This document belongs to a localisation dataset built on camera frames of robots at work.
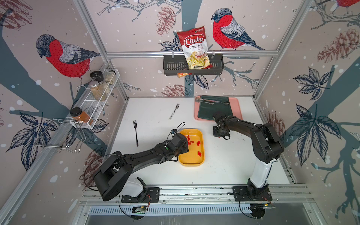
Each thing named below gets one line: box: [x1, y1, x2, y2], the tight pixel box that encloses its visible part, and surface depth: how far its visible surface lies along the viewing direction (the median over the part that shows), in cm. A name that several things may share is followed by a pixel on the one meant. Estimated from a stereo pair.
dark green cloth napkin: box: [197, 95, 233, 121], surface depth 117 cm
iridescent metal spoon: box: [195, 96, 222, 103], surface depth 121 cm
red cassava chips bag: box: [176, 25, 213, 70], surface depth 86 cm
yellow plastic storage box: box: [178, 128, 205, 167], surface depth 92 cm
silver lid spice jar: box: [88, 80, 107, 102], surface depth 74 cm
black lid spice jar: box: [89, 70, 105, 85], surface depth 75 cm
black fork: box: [133, 120, 139, 147], surface depth 106 cm
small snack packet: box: [177, 72, 193, 79], surface depth 92 cm
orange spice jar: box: [69, 107, 94, 126], surface depth 62 cm
